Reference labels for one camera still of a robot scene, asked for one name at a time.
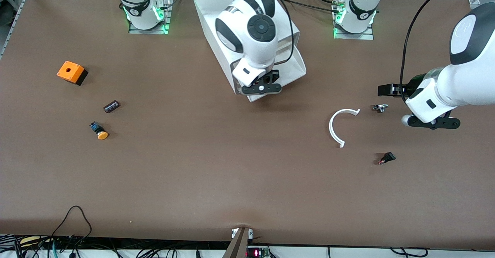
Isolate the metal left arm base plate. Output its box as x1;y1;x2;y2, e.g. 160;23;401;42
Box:
333;0;375;40

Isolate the orange button enclosure box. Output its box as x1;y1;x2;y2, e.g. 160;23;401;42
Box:
57;61;89;86

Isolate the white drawer cabinet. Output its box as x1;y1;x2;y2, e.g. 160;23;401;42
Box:
192;0;300;95

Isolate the brown beam at table edge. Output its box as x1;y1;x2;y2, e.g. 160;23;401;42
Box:
222;228;251;258

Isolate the black cable behind cabinet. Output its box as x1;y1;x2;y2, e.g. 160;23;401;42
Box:
274;0;341;15

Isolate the black looped table cable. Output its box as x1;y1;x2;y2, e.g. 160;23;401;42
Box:
52;206;92;247

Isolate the device with red display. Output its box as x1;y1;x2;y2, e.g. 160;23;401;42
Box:
246;246;270;258

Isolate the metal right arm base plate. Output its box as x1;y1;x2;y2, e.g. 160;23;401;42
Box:
128;0;173;35

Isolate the yellow mushroom push button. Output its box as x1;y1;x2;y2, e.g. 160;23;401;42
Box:
89;121;109;140

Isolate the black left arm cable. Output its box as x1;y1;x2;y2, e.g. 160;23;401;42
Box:
400;0;495;104

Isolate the white curved plastic arc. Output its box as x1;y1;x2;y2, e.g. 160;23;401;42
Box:
329;109;360;149

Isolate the tangled cable bundle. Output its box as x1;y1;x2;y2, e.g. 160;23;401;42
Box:
0;233;232;258

